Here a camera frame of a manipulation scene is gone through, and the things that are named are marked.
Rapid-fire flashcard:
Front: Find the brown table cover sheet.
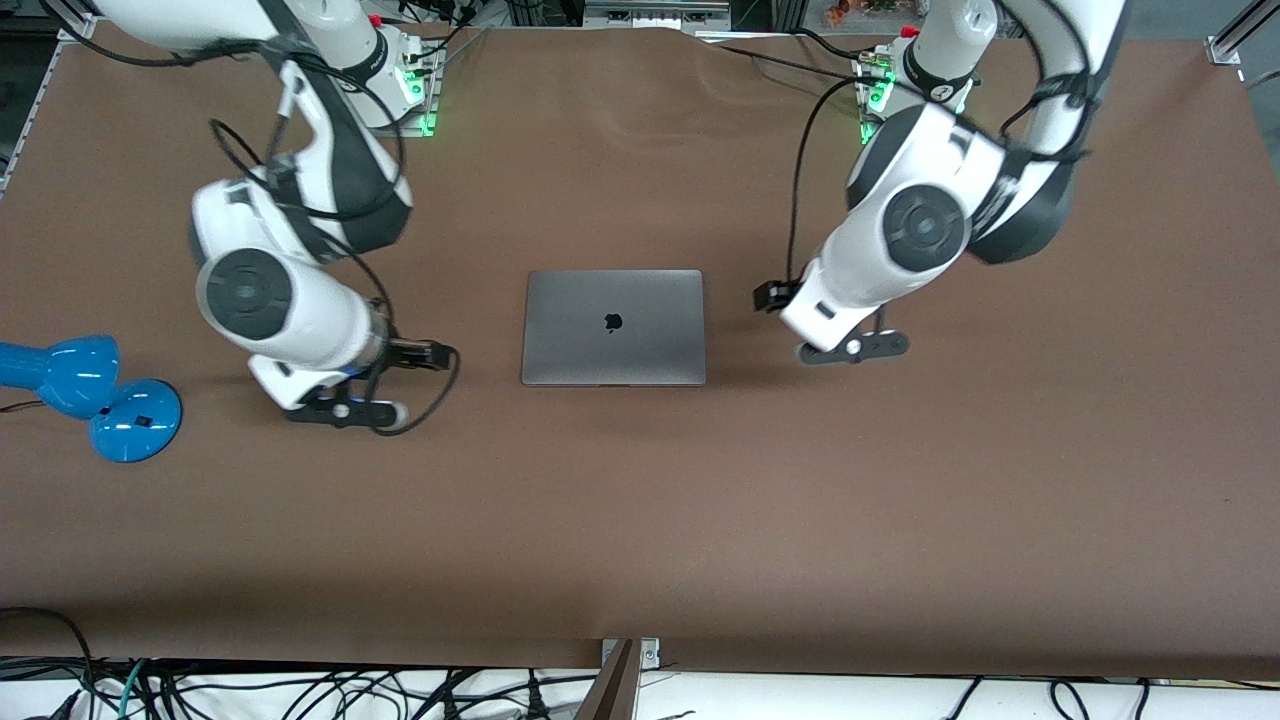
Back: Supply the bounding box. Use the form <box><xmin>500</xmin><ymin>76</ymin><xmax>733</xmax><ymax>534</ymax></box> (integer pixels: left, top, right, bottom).
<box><xmin>0</xmin><ymin>25</ymin><xmax>1280</xmax><ymax>681</ymax></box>

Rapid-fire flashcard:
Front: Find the aluminium table edge rail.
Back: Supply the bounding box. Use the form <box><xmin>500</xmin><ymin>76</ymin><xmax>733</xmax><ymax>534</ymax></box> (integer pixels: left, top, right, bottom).
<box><xmin>0</xmin><ymin>30</ymin><xmax>81</xmax><ymax>196</ymax></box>

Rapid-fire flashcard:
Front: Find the silver grey laptop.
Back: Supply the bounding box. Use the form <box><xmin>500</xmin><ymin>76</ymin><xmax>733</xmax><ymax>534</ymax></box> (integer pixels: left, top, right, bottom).
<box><xmin>520</xmin><ymin>268</ymin><xmax>708</xmax><ymax>389</ymax></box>

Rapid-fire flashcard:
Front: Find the blue desk lamp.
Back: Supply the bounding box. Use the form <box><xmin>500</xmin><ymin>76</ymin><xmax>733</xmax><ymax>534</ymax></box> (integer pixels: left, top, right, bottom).
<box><xmin>0</xmin><ymin>335</ymin><xmax>183</xmax><ymax>463</ymax></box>

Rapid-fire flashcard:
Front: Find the grey equipment box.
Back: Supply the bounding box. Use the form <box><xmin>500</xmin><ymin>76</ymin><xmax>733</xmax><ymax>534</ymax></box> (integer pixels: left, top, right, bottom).
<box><xmin>583</xmin><ymin>0</ymin><xmax>731</xmax><ymax>31</ymax></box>

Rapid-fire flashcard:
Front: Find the black cable on table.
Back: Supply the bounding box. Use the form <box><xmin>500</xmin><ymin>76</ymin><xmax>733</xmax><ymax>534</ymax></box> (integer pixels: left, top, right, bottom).
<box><xmin>712</xmin><ymin>43</ymin><xmax>863</xmax><ymax>81</ymax></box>

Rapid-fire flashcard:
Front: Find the small metal bracket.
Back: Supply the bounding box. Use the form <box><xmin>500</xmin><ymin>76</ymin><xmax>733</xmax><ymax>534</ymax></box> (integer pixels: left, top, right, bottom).
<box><xmin>600</xmin><ymin>637</ymin><xmax>662</xmax><ymax>671</ymax></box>

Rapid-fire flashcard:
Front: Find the teal cable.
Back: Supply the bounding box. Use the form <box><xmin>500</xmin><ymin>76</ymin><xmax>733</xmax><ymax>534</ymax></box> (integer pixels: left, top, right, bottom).
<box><xmin>90</xmin><ymin>658</ymin><xmax>151</xmax><ymax>720</ymax></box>

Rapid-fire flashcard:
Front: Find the left robot arm base mount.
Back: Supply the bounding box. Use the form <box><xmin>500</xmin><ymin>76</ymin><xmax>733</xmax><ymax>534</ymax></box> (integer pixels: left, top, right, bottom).
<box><xmin>852</xmin><ymin>45</ymin><xmax>906</xmax><ymax>146</ymax></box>

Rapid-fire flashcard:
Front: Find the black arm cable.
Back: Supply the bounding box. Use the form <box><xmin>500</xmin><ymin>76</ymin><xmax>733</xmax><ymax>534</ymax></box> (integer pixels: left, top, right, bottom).
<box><xmin>208</xmin><ymin>60</ymin><xmax>409</xmax><ymax>226</ymax></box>
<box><xmin>998</xmin><ymin>68</ymin><xmax>1093</xmax><ymax>166</ymax></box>

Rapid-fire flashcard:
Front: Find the aluminium frame profile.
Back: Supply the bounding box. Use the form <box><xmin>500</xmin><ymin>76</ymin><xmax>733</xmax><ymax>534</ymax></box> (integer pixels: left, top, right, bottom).
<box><xmin>40</xmin><ymin>0</ymin><xmax>101</xmax><ymax>41</ymax></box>
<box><xmin>1203</xmin><ymin>0</ymin><xmax>1280</xmax><ymax>67</ymax></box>

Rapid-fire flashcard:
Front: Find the right robot arm base mount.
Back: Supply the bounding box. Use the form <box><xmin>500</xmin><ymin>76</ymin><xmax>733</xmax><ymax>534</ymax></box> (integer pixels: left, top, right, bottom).
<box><xmin>383</xmin><ymin>25</ymin><xmax>443</xmax><ymax>138</ymax></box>

